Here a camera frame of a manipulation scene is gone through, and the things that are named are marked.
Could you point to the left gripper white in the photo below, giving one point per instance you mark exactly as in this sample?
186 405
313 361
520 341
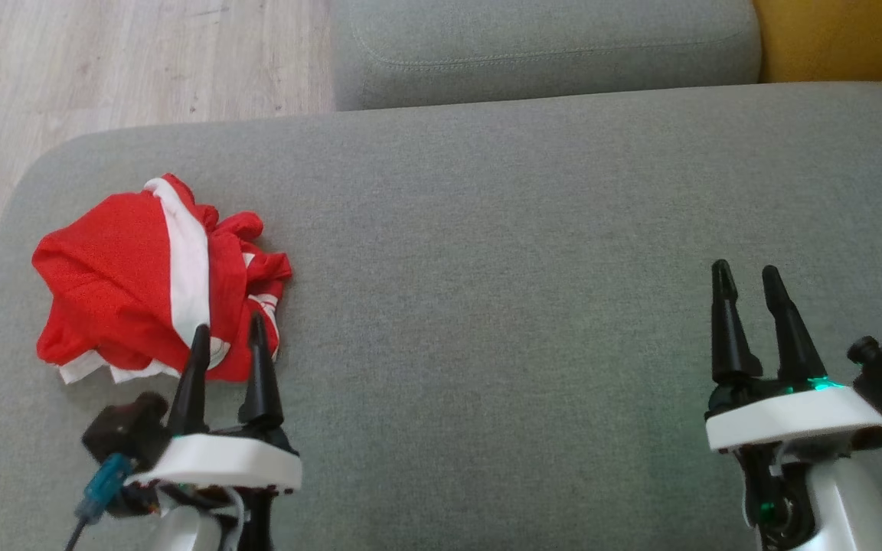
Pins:
227 463

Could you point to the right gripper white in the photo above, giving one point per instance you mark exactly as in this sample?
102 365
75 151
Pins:
785 421

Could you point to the red basketball jersey white sleeves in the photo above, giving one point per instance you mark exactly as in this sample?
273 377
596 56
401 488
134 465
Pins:
246 252

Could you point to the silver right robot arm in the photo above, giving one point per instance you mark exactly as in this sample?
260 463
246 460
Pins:
831 505

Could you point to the grey sofa seat cushion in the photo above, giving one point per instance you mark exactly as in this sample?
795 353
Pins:
487 306

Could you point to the yellow cushion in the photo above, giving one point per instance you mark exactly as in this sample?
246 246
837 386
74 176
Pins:
847 38

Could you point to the grey sofa back cushion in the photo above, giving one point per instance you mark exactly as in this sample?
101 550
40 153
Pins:
548 53

